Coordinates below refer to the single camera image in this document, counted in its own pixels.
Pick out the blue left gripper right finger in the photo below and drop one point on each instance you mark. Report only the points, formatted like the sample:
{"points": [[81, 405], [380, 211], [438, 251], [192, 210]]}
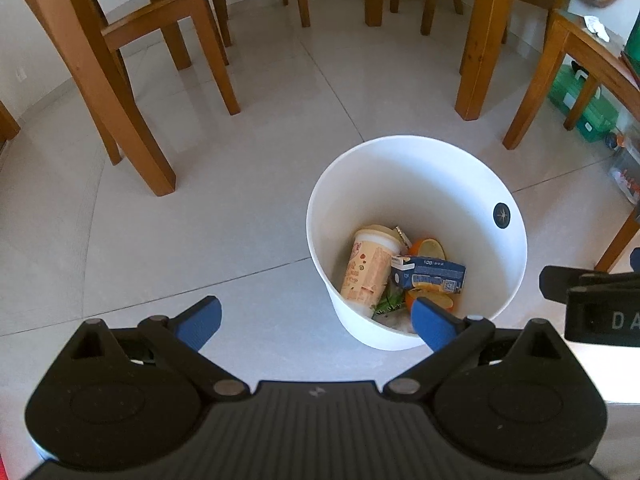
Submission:
{"points": [[434, 325]]}

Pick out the wooden chair far left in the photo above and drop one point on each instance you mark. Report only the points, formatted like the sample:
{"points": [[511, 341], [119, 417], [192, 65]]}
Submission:
{"points": [[8, 125]]}

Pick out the wooden table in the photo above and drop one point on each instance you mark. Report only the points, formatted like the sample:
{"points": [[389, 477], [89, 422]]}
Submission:
{"points": [[487, 32]]}

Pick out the blue milk carton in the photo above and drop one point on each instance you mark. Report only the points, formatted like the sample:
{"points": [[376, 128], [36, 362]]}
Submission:
{"points": [[432, 274]]}

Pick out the black round bin knob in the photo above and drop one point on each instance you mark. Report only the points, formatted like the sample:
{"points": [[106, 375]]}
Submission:
{"points": [[502, 215]]}

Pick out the beige paper cup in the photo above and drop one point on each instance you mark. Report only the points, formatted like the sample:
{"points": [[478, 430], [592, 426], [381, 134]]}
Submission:
{"points": [[368, 267]]}

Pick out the clear plastic storage box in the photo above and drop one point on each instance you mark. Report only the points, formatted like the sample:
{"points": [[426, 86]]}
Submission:
{"points": [[625, 169]]}

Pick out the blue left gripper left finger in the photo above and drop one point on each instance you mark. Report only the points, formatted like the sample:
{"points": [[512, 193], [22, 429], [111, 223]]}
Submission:
{"points": [[197, 324]]}

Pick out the white plastic waste bin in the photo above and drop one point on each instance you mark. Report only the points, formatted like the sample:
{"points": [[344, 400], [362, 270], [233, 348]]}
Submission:
{"points": [[428, 188]]}

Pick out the orange peel half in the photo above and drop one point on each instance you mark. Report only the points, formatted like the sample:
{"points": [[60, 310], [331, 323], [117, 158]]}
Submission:
{"points": [[427, 248]]}

